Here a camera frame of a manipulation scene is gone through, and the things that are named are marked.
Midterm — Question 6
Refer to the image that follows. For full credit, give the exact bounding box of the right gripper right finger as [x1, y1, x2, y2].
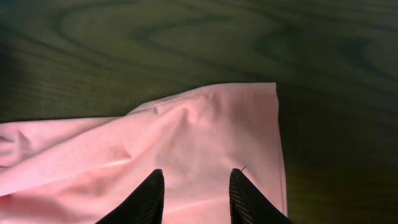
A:
[229, 169, 293, 224]

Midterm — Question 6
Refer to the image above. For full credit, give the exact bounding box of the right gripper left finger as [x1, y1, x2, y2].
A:
[96, 169, 165, 224]

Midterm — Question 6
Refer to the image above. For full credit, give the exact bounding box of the pink printed t-shirt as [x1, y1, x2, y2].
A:
[1, 83, 287, 223]

